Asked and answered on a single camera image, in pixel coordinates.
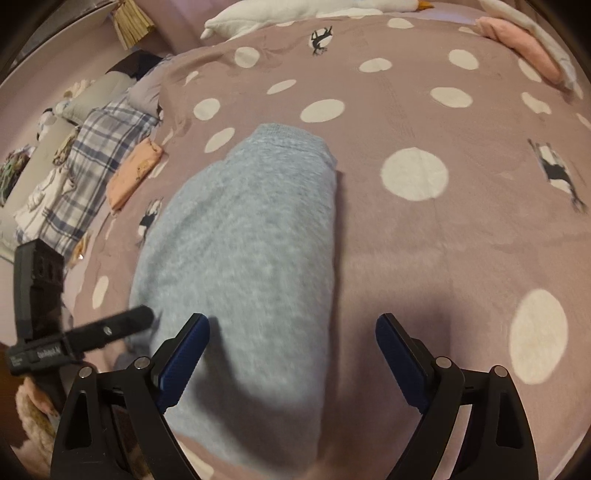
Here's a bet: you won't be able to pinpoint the lavender pillow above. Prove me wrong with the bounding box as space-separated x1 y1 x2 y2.
127 55 174 118

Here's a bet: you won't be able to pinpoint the cream fleece left sleeve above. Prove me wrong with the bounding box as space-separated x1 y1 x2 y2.
15 376 60 476

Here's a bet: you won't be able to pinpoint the folded white garment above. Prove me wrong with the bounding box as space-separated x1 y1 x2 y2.
480 1 577 91

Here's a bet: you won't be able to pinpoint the white goose plush toy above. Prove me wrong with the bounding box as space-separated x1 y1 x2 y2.
200 0 432 40

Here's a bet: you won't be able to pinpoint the grey New York sweatshirt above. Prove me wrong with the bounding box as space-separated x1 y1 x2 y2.
129 124 337 479

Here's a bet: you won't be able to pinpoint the beige headboard cushion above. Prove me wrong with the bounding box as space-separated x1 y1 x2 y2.
61 71 136 125

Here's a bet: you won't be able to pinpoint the folded pink garment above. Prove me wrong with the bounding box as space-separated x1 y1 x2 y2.
476 17 564 85

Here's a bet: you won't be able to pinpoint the blue plaid pillow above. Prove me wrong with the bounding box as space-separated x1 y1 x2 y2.
15 97 158 257

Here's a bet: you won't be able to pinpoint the yellow hanging tassel bundle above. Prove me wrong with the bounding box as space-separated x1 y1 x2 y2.
111 0 155 50

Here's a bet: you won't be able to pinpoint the polka dot mauve blanket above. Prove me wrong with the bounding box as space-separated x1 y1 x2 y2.
74 15 590 479

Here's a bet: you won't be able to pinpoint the folded orange bear garment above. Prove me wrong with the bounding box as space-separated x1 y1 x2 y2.
106 138 162 212

